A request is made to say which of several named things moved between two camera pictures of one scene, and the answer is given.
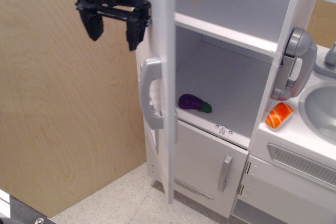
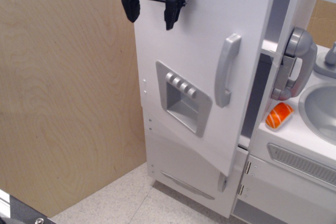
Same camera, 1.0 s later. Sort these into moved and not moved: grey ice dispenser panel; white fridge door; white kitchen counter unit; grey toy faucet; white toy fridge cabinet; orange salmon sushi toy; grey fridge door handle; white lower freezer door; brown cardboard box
Moved: white fridge door; grey fridge door handle; grey ice dispenser panel
Not moved: orange salmon sushi toy; white kitchen counter unit; brown cardboard box; white toy fridge cabinet; white lower freezer door; grey toy faucet
